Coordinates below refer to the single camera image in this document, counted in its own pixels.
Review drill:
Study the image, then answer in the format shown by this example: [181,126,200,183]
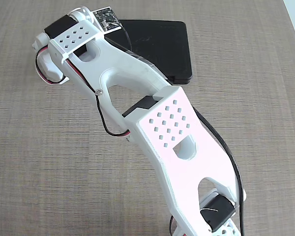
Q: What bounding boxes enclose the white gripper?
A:
[36,50,70,86]

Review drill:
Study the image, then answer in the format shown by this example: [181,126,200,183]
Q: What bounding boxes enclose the black plastic case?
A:
[104,19,193,86]

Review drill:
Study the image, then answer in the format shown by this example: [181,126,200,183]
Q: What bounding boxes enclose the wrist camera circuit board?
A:
[91,7,124,33]

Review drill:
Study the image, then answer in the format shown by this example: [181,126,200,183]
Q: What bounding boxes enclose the black camera cable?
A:
[107,21,245,236]

